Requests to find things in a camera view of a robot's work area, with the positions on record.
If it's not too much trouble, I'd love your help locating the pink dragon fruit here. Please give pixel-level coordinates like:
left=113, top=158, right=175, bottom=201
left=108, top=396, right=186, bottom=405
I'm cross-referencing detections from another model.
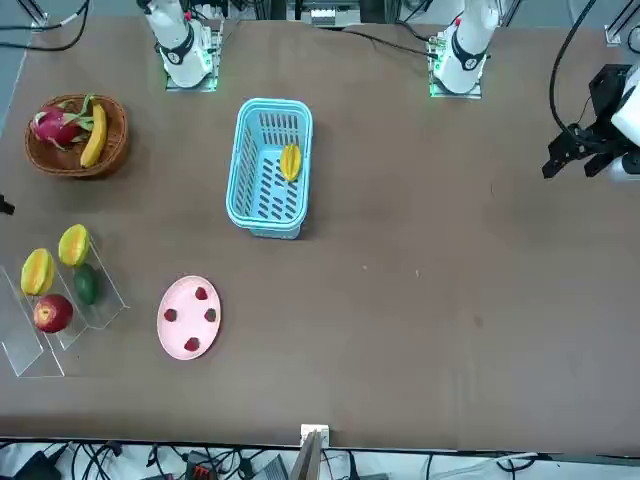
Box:
left=29, top=94, right=96, bottom=151

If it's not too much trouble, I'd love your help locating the clear acrylic display stand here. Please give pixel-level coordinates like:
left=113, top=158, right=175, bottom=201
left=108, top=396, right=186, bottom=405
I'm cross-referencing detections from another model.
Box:
left=0, top=234, right=131, bottom=379

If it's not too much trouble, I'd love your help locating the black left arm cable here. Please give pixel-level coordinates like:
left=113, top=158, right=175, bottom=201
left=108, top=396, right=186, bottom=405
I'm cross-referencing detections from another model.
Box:
left=548, top=0, right=599, bottom=134

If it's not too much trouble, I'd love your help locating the brown wicker basket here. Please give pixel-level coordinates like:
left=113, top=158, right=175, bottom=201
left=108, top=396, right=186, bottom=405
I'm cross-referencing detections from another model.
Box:
left=24, top=93, right=130, bottom=179

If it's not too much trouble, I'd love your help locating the black power adapter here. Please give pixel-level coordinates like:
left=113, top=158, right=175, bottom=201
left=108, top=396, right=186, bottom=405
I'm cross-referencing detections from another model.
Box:
left=8, top=449, right=60, bottom=480

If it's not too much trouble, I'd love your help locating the aluminium camera post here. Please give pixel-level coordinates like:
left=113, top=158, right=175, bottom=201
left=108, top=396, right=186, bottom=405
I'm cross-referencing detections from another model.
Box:
left=291, top=430, right=324, bottom=480

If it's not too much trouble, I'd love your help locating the yellow star fruit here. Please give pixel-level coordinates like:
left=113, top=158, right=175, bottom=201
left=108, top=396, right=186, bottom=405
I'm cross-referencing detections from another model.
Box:
left=57, top=224, right=91, bottom=268
left=279, top=143, right=303, bottom=182
left=20, top=248, right=56, bottom=296

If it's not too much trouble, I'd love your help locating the blue plastic basket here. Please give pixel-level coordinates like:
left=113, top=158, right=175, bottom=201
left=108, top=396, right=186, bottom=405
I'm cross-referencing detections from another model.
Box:
left=224, top=97, right=315, bottom=240

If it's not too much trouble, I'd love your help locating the pink round plate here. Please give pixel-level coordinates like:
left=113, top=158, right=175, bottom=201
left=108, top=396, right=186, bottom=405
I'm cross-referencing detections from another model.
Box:
left=156, top=275, right=223, bottom=360

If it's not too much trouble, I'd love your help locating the white table edge bracket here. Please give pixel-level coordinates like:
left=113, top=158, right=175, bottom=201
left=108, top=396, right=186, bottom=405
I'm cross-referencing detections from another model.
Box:
left=300, top=423, right=331, bottom=446

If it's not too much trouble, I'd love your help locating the black cable across table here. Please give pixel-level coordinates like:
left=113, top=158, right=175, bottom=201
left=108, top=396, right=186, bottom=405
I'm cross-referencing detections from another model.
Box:
left=342, top=27, right=432, bottom=55

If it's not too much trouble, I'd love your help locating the red and black device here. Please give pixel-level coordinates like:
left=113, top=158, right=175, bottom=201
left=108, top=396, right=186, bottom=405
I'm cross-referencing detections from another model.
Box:
left=184, top=450, right=219, bottom=480

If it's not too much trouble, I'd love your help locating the yellow banana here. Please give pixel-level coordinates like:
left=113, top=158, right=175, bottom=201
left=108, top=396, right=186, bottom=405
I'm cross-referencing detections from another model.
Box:
left=79, top=103, right=108, bottom=169

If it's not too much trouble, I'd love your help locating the green avocado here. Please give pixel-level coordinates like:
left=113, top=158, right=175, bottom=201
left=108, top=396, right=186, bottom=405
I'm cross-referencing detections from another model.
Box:
left=73, top=263, right=100, bottom=305

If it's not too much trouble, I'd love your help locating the aluminium frame profile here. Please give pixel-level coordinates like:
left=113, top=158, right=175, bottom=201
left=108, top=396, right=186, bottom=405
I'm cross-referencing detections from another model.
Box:
left=18, top=0, right=51, bottom=32
left=603, top=0, right=640, bottom=47

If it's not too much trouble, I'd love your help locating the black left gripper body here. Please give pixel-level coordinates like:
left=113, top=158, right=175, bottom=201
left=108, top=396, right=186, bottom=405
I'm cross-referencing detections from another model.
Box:
left=584, top=64, right=640, bottom=154

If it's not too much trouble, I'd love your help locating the red apple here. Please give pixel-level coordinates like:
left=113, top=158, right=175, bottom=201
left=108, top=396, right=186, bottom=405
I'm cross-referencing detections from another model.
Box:
left=32, top=293, right=74, bottom=334

